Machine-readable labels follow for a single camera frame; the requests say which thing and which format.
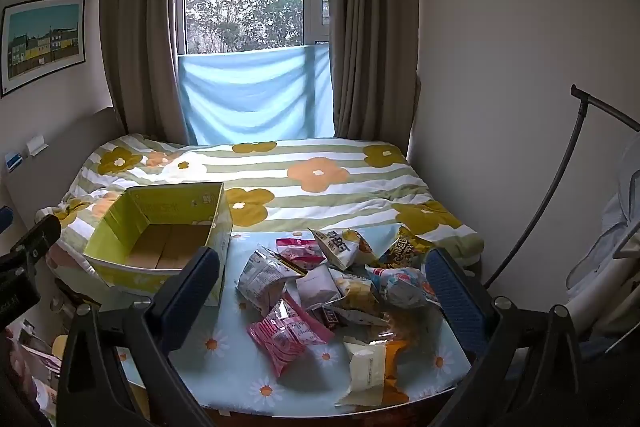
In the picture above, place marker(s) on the blue daisy cloth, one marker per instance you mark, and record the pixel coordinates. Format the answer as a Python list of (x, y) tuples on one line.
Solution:
[(230, 367)]

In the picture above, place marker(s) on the pink bedding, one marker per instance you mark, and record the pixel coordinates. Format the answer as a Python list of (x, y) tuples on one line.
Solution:
[(67, 259)]

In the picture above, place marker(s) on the brown curtain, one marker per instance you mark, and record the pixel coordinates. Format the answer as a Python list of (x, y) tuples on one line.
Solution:
[(140, 32), (375, 32)]

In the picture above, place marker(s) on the plain white snack packet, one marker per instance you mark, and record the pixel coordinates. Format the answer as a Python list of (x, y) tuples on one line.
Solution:
[(317, 287)]

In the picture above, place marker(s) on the small blue box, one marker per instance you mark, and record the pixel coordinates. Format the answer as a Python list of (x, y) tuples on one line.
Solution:
[(13, 160)]

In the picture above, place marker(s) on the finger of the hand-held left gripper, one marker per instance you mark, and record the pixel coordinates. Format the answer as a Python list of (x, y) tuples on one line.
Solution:
[(37, 239), (5, 217)]

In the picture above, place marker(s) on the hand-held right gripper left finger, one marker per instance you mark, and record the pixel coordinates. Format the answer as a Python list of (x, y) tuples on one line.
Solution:
[(192, 292)]

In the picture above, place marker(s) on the cream blue snack packet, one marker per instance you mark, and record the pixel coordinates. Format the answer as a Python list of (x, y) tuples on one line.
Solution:
[(340, 248)]

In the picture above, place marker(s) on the striped flower blanket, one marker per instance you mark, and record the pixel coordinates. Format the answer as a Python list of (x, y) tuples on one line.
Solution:
[(320, 197)]

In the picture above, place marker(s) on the colourful blue white packet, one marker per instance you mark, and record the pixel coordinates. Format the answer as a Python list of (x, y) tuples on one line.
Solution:
[(405, 287)]

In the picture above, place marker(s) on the framed wall picture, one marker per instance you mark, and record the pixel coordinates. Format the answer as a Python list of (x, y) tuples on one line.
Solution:
[(42, 44)]

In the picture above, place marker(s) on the white holder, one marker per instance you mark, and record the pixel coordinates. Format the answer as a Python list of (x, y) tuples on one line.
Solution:
[(36, 145)]

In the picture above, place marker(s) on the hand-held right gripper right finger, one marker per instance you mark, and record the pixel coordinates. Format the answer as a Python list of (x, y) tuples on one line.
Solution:
[(452, 297)]

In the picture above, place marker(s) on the gold snack packet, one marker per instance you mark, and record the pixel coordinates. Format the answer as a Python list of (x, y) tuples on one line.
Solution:
[(405, 249)]

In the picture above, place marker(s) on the clear waffle packet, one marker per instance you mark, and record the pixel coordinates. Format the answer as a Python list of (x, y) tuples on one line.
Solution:
[(410, 332)]

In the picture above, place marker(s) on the green cardboard box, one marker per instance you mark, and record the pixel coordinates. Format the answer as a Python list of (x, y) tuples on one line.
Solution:
[(130, 272)]

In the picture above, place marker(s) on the white hanging clothes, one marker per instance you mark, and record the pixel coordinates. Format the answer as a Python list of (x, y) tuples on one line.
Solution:
[(610, 247)]

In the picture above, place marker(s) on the light blue window cloth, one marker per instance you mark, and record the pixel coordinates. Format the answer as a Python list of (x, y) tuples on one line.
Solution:
[(255, 97)]

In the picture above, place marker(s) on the grey bed headboard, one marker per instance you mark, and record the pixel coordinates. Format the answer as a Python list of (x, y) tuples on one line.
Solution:
[(65, 147)]

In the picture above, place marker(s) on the pink white marshmallow packet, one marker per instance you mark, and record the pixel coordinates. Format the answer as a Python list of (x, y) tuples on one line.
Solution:
[(300, 253)]

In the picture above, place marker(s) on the silver snack packet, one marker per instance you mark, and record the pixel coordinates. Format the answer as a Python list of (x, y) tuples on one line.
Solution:
[(262, 279)]

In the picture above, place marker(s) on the yellow chips packet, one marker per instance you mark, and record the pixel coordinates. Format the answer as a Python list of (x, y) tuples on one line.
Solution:
[(356, 296)]

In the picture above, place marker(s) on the small dark red packet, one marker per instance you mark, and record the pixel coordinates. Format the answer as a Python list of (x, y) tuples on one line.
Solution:
[(332, 318)]

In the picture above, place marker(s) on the pink snack packet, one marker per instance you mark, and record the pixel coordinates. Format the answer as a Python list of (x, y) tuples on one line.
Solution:
[(287, 339)]

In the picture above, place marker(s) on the cream orange snack packet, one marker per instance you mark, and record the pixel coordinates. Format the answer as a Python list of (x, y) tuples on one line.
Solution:
[(367, 372)]

